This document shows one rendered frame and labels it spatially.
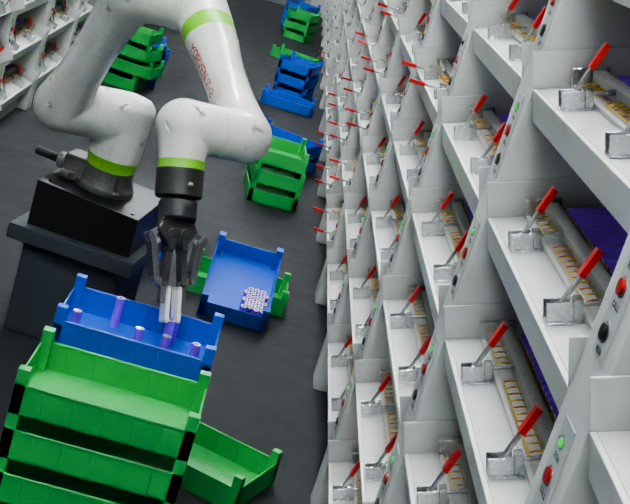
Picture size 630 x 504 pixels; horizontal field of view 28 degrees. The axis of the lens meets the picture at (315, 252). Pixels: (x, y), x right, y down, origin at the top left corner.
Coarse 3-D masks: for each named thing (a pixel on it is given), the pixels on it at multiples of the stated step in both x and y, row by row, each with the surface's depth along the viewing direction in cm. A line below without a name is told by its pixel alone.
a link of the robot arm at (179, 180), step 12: (168, 168) 238; (180, 168) 238; (192, 168) 239; (156, 180) 241; (168, 180) 238; (180, 180) 238; (192, 180) 239; (156, 192) 240; (168, 192) 238; (180, 192) 238; (192, 192) 239
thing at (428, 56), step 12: (432, 48) 306; (444, 48) 306; (456, 48) 306; (420, 60) 307; (432, 60) 307; (420, 72) 303; (432, 84) 285; (432, 96) 270; (432, 108) 263; (432, 120) 264
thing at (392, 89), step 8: (384, 80) 379; (392, 80) 379; (400, 80) 364; (384, 88) 380; (392, 88) 380; (400, 88) 378; (384, 96) 377; (392, 96) 364; (400, 96) 364; (384, 104) 364; (392, 104) 363; (400, 104) 362; (384, 112) 360; (392, 112) 340; (384, 120) 363; (392, 120) 321; (392, 128) 322
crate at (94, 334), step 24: (96, 312) 249; (144, 312) 249; (216, 312) 249; (72, 336) 230; (96, 336) 230; (120, 336) 230; (144, 336) 246; (192, 336) 250; (216, 336) 248; (144, 360) 231; (168, 360) 231; (192, 360) 231
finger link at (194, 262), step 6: (204, 240) 243; (198, 246) 243; (204, 246) 244; (192, 252) 244; (198, 252) 243; (192, 258) 243; (198, 258) 243; (192, 264) 243; (198, 264) 243; (192, 270) 242; (192, 276) 242; (192, 282) 242
